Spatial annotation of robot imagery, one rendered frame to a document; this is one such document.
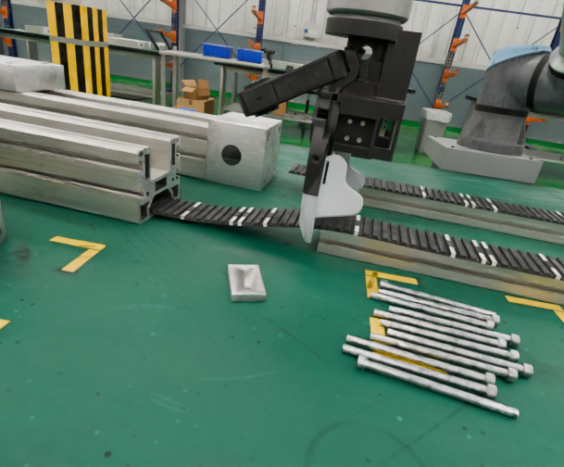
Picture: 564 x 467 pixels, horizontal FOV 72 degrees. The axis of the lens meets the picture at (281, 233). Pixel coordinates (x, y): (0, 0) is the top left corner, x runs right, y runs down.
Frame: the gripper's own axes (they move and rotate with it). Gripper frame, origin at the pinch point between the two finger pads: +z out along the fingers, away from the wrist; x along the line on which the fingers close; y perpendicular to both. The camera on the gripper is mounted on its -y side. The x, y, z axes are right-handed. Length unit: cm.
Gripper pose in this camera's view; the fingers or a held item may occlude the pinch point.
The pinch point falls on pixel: (308, 217)
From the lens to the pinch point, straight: 44.6
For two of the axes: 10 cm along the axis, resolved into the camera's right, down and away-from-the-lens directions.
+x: 2.2, -3.9, 9.0
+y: 9.7, 2.1, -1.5
